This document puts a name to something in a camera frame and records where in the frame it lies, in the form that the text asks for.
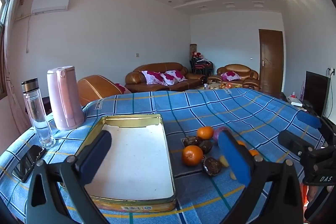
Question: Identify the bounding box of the stack of dark chairs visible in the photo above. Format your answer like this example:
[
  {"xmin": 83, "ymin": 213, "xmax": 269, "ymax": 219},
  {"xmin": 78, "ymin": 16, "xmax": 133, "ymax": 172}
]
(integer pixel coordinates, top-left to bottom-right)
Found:
[{"xmin": 189, "ymin": 56, "xmax": 214, "ymax": 76}]

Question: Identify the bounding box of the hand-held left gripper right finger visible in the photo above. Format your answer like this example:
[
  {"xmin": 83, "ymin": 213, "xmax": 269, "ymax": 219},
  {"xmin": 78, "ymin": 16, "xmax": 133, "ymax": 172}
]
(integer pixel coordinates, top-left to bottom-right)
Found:
[{"xmin": 217, "ymin": 131, "xmax": 305, "ymax": 224}]

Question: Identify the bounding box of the black smartphone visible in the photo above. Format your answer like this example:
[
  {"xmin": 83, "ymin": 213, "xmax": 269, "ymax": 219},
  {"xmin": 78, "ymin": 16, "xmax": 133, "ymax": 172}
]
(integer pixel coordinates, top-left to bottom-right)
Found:
[{"xmin": 12, "ymin": 145, "xmax": 47, "ymax": 183}]

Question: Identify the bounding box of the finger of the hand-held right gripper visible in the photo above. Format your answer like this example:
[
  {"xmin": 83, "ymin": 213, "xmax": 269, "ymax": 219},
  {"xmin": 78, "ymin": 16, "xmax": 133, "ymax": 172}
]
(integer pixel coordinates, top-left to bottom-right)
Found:
[
  {"xmin": 278, "ymin": 130, "xmax": 327, "ymax": 159},
  {"xmin": 297, "ymin": 111, "xmax": 336, "ymax": 144}
]

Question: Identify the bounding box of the brown leather three-seat sofa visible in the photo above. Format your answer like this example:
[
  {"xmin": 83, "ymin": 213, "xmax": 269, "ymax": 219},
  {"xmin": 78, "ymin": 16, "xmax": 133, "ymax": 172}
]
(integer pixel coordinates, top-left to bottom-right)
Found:
[{"xmin": 125, "ymin": 63, "xmax": 208, "ymax": 93}]

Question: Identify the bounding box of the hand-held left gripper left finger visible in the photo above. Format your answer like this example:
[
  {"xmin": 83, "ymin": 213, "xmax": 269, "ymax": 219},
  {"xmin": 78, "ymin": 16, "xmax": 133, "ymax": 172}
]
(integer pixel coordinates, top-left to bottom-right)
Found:
[{"xmin": 26, "ymin": 130, "xmax": 113, "ymax": 224}]

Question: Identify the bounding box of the clear glass water bottle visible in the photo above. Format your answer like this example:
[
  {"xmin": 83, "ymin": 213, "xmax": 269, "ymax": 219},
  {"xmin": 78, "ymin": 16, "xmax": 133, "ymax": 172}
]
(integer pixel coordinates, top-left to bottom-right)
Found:
[{"xmin": 21, "ymin": 78, "xmax": 56, "ymax": 149}]

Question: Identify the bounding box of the brown leather armchair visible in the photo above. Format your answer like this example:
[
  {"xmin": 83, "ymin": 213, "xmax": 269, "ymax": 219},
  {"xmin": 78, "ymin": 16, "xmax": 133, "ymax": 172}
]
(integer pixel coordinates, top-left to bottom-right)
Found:
[{"xmin": 207, "ymin": 64, "xmax": 261, "ymax": 90}]

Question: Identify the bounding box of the brown wooden door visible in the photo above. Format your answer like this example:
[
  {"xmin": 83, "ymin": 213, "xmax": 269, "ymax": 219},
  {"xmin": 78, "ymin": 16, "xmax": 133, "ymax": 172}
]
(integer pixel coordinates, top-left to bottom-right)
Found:
[{"xmin": 259, "ymin": 29, "xmax": 284, "ymax": 95}]

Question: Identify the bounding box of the orange-brown leather armchair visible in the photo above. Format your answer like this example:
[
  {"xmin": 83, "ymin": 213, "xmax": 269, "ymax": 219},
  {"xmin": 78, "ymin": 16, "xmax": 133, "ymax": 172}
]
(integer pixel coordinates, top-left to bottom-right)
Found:
[{"xmin": 77, "ymin": 75, "xmax": 132, "ymax": 107}]

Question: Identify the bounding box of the mandarin orange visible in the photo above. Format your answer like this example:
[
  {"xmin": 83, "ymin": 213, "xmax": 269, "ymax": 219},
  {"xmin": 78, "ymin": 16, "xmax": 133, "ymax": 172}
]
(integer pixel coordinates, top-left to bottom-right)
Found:
[
  {"xmin": 182, "ymin": 145, "xmax": 204, "ymax": 167},
  {"xmin": 197, "ymin": 126, "xmax": 214, "ymax": 140}
]

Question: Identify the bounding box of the pink electric kettle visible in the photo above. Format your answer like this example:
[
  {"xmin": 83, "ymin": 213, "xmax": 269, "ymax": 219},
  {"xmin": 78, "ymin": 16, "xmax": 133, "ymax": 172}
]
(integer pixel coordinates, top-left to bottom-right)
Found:
[{"xmin": 47, "ymin": 66, "xmax": 85, "ymax": 131}]

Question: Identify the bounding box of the smooth purple passion fruit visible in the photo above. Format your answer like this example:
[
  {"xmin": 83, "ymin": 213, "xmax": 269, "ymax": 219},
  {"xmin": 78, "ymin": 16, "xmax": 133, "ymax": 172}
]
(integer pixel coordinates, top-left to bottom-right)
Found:
[{"xmin": 213, "ymin": 127, "xmax": 231, "ymax": 146}]

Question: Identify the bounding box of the dark side table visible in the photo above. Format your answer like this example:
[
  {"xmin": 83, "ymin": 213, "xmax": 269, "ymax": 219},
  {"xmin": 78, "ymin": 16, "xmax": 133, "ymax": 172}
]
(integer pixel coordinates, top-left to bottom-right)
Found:
[{"xmin": 25, "ymin": 97, "xmax": 51, "ymax": 115}]

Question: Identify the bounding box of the white red floral pillow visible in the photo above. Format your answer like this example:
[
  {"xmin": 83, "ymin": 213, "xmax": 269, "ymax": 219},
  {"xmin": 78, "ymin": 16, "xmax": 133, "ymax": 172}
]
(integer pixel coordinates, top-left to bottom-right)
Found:
[
  {"xmin": 161, "ymin": 70, "xmax": 187, "ymax": 86},
  {"xmin": 142, "ymin": 70, "xmax": 166, "ymax": 85},
  {"xmin": 220, "ymin": 71, "xmax": 241, "ymax": 81},
  {"xmin": 114, "ymin": 83, "xmax": 132, "ymax": 94}
]

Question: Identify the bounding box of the black flat television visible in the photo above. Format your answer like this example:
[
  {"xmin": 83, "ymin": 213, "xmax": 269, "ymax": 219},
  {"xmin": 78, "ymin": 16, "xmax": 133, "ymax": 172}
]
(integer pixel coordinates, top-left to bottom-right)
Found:
[{"xmin": 303, "ymin": 71, "xmax": 331, "ymax": 117}]

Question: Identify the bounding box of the window with brown frame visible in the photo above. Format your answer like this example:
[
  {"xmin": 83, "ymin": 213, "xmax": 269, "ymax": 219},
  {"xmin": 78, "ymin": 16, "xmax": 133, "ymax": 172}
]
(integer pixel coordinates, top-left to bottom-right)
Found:
[{"xmin": 0, "ymin": 0, "xmax": 12, "ymax": 101}]

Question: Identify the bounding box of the white wall air conditioner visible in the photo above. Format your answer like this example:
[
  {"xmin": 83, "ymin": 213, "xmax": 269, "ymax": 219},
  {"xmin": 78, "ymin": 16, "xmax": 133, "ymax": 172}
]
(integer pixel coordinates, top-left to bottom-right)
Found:
[{"xmin": 31, "ymin": 0, "xmax": 70, "ymax": 14}]

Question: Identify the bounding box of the pink curtain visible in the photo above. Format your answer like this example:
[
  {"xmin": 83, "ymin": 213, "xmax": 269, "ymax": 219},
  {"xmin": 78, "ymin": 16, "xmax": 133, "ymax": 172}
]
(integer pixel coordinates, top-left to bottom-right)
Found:
[{"xmin": 0, "ymin": 0, "xmax": 32, "ymax": 135}]

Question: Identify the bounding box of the coffee table with food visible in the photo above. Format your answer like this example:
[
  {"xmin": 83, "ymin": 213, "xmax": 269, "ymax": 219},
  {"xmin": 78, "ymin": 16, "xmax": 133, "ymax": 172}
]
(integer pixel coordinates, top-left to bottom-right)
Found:
[{"xmin": 196, "ymin": 82, "xmax": 243, "ymax": 90}]

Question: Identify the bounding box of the wrinkled dark passion fruit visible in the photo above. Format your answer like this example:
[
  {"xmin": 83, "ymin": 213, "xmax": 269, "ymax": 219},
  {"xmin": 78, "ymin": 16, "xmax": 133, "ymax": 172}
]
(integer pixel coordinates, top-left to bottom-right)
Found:
[
  {"xmin": 183, "ymin": 136, "xmax": 202, "ymax": 147},
  {"xmin": 202, "ymin": 157, "xmax": 223, "ymax": 176},
  {"xmin": 199, "ymin": 140, "xmax": 213, "ymax": 154}
]

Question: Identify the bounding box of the blue plaid tablecloth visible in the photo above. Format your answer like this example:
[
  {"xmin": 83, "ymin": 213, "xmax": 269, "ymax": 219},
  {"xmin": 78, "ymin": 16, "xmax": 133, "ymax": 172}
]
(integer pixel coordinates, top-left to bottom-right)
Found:
[{"xmin": 0, "ymin": 88, "xmax": 331, "ymax": 224}]

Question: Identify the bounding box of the person's right hand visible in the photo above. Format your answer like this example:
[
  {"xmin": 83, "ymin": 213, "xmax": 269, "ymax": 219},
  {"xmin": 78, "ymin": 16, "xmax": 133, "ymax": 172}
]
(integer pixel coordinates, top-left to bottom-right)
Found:
[{"xmin": 308, "ymin": 185, "xmax": 320, "ymax": 203}]

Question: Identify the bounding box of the gold metal tin tray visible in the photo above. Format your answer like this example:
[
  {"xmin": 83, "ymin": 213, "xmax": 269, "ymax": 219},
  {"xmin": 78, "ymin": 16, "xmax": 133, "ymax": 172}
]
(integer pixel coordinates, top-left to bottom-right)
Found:
[{"xmin": 59, "ymin": 114, "xmax": 177, "ymax": 212}]

